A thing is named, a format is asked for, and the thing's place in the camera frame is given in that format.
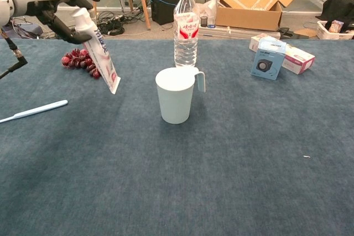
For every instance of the white toothpaste tube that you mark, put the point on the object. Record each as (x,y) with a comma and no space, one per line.
(102,59)

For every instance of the light blue toothbrush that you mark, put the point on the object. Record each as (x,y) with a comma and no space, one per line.
(41,109)

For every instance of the clear plastic water bottle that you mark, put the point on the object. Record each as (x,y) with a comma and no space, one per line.
(185,31)

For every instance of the dark blue chair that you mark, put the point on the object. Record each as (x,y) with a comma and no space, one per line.
(34,31)

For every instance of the bunch of red grapes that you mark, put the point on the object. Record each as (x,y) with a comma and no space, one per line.
(77,60)

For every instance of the wooden legged stand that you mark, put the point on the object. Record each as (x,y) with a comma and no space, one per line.
(142,1)

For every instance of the black computer tower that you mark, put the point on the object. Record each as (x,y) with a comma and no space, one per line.
(163,12)

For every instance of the black mesh pen holder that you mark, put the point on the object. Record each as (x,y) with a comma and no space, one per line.
(204,21)

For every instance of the white plastic bag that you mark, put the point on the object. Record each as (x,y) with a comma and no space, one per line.
(208,8)

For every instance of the aluminium profile rails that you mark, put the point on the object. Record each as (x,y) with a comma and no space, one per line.
(235,32)

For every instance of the brown cardboard box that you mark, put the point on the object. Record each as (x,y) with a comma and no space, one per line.
(249,12)

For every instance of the blue speaker box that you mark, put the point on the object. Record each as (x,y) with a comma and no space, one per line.
(266,59)

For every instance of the pink floral carton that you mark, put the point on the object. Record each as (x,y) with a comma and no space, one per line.
(298,62)

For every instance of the white plastic basket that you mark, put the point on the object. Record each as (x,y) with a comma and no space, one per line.
(323,31)

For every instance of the small colourful box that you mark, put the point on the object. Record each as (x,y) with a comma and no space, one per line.
(336,26)

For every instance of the black cloth cover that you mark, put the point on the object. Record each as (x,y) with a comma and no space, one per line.
(340,6)

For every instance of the black metal bracket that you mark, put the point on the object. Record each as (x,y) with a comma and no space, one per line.
(287,32)

